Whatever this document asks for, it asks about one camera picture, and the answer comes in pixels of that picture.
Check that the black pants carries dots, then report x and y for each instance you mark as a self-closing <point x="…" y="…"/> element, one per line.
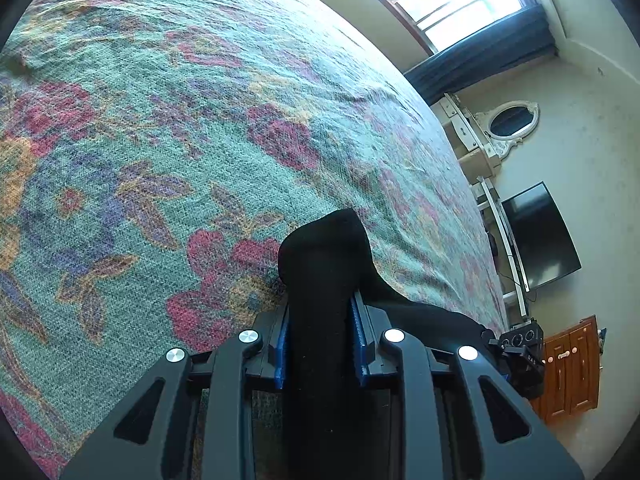
<point x="320" y="270"/>

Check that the oval white framed mirror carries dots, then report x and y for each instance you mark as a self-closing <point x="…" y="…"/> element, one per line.
<point x="510" y="120"/>

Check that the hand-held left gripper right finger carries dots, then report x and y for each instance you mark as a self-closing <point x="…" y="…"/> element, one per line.
<point x="359" y="340"/>

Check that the white dressing table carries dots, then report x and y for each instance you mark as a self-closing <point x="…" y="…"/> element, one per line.
<point x="470" y="145"/>

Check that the floral bed blanket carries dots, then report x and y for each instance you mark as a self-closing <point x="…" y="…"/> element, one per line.
<point x="175" y="135"/>

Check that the black flat television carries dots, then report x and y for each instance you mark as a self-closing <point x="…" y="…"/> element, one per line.
<point x="542" y="235"/>

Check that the white shelf unit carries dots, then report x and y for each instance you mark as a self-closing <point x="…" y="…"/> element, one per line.
<point x="505" y="240"/>

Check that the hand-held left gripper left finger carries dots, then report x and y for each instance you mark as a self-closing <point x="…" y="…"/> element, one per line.
<point x="281" y="345"/>

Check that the brown wooden cabinet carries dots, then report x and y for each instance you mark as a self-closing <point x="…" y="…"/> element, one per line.
<point x="570" y="370"/>

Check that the dark curtain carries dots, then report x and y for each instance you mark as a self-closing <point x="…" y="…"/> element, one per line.
<point x="480" y="55"/>

